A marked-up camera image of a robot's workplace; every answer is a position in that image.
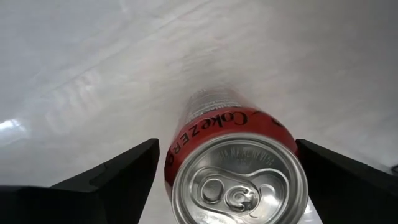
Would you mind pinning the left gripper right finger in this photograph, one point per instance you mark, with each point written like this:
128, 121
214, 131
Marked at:
351, 196

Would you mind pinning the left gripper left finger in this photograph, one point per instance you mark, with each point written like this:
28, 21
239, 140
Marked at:
109, 196

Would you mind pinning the red Coca-Cola can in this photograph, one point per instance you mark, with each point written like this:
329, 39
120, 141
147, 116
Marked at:
236, 180

